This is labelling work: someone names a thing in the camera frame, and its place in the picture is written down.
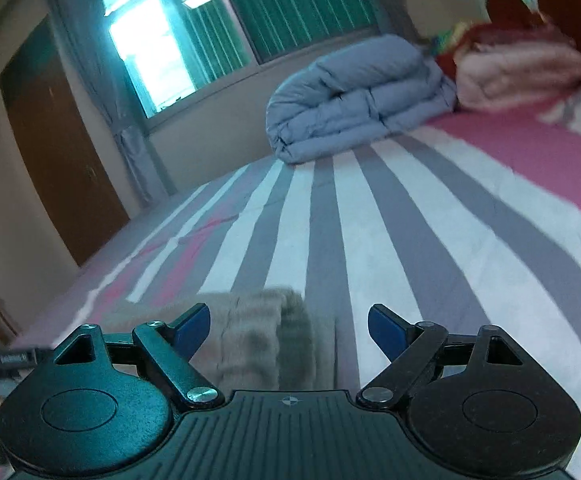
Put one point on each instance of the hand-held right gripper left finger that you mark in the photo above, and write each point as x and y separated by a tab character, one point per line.
194	329

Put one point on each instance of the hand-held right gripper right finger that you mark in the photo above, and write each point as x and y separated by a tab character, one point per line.
386	329

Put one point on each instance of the striped pink grey bed sheet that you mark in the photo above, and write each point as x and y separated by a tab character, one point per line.
395	220

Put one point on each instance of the brown wooden door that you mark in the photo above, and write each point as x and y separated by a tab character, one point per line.
60	150

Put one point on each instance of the folded blue-grey duvet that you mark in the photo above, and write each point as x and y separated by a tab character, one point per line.
360	100

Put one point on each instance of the grey curtain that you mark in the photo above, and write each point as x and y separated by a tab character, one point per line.
115	110

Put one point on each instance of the folded pink blanket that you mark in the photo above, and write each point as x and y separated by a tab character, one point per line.
515	72

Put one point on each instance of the red cloth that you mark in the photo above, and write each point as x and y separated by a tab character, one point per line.
463	42

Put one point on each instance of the window with green blinds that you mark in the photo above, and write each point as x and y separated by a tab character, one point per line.
250	25

